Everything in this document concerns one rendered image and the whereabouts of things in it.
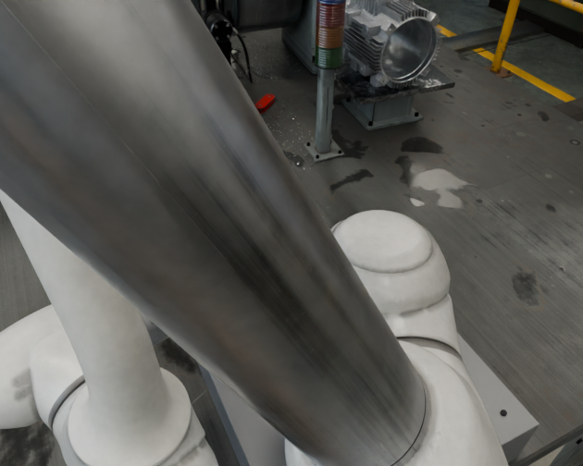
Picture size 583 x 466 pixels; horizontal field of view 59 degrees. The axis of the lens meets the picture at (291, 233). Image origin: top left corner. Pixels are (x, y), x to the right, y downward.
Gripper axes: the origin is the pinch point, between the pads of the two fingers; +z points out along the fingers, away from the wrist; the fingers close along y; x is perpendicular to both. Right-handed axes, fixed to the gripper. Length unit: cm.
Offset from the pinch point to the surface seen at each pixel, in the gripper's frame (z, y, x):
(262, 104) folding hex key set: 49, 33, 52
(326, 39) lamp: 41, 31, 13
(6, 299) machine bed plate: -30, 12, 45
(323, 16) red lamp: 41, 35, 10
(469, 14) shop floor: 372, 80, 165
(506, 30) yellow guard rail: 286, 42, 102
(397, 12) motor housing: 63, 32, 10
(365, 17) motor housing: 63, 36, 19
